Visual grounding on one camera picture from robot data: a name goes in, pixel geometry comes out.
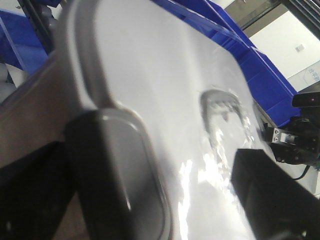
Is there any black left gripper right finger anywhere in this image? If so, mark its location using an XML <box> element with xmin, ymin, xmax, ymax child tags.
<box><xmin>231</xmin><ymin>149</ymin><xmax>320</xmax><ymax>240</ymax></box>

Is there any blue plastic crate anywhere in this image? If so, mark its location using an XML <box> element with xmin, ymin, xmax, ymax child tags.
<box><xmin>156</xmin><ymin>0</ymin><xmax>300</xmax><ymax>126</ymax></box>

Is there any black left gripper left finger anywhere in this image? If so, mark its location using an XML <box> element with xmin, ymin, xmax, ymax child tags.
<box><xmin>0</xmin><ymin>110</ymin><xmax>130</xmax><ymax>240</ymax></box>

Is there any blue crate left near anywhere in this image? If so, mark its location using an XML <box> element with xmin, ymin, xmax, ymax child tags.
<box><xmin>0</xmin><ymin>8</ymin><xmax>48</xmax><ymax>74</ymax></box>

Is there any white lidded storage bin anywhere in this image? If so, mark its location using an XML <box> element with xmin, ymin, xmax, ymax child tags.
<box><xmin>0</xmin><ymin>0</ymin><xmax>276</xmax><ymax>240</ymax></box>

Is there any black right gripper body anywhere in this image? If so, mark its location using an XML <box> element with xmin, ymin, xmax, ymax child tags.
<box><xmin>262</xmin><ymin>91</ymin><xmax>320</xmax><ymax>165</ymax></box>

